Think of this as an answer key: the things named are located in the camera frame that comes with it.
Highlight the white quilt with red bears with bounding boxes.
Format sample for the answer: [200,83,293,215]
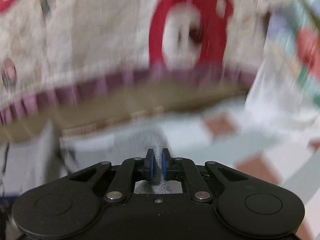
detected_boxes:
[0,0,298,126]

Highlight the checkered plush blanket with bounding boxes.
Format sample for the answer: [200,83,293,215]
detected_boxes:
[60,98,319,239]

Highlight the grey knit cat sweater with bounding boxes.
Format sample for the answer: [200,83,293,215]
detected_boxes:
[133,129,182,194]

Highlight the beige mattress edge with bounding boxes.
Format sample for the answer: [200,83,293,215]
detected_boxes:
[1,81,248,143]

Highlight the floral patterned fabric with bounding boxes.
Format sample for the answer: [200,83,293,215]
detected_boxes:
[246,0,319,130]

